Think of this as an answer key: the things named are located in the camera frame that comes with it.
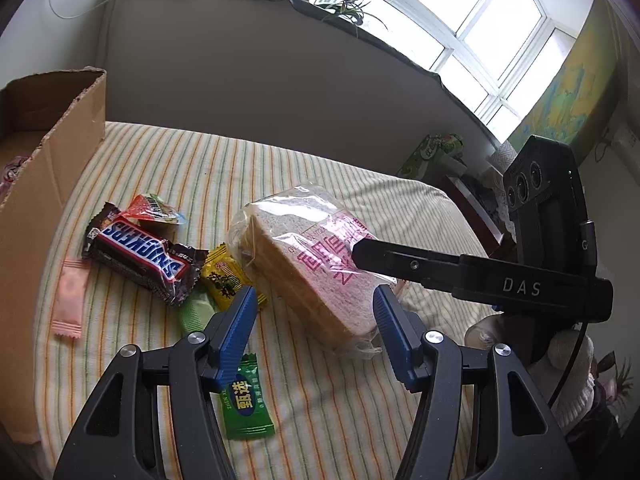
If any person's right forearm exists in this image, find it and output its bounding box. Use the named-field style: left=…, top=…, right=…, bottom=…
left=546, top=332, right=609, bottom=437

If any white framed window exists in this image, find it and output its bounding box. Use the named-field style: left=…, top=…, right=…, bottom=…
left=320, top=0, right=582, bottom=147

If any yellow green wall poster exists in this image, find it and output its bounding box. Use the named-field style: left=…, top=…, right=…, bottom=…
left=506, top=0, right=619, bottom=162

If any brown cardboard box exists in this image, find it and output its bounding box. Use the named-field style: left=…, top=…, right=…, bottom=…
left=0, top=66, right=107, bottom=445

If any dark red wooden box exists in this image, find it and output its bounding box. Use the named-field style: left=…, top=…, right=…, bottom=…
left=434, top=175, right=507, bottom=247

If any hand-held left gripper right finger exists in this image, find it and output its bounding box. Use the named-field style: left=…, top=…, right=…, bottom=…
left=374, top=284, right=581, bottom=480

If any green shopping bag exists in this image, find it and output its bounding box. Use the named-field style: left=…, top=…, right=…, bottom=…
left=397, top=132, right=467, bottom=182

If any dark brown chocolate bar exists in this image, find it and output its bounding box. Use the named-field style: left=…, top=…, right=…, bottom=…
left=82, top=201, right=210, bottom=307

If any white lace cloth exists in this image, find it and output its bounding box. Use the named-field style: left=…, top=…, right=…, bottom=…
left=486, top=142, right=522, bottom=197

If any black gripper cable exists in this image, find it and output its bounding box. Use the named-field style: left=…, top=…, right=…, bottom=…
left=546, top=220, right=599, bottom=407

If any striped tablecloth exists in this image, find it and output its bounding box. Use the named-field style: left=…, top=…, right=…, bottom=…
left=32, top=121, right=494, bottom=480

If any light green candy packet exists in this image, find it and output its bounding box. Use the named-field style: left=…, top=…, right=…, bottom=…
left=179, top=287, right=219, bottom=334

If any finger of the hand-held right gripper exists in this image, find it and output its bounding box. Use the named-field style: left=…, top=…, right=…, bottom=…
left=351, top=238, right=615, bottom=324

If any bright green candy packet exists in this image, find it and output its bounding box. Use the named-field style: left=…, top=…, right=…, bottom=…
left=220, top=353, right=277, bottom=441

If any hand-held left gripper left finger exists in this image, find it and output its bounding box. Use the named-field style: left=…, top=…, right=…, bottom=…
left=52, top=285, right=258, bottom=480

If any bagged sliced bread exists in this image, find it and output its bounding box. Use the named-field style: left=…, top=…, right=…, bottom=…
left=226, top=185, right=408, bottom=362

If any yellow candy packet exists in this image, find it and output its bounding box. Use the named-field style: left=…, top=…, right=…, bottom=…
left=200, top=242, right=267, bottom=313

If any pink snack packet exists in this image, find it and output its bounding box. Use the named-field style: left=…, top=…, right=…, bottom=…
left=51, top=258, right=91, bottom=342

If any orange snack packet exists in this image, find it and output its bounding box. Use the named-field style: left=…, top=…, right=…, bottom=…
left=121, top=192, right=189, bottom=226

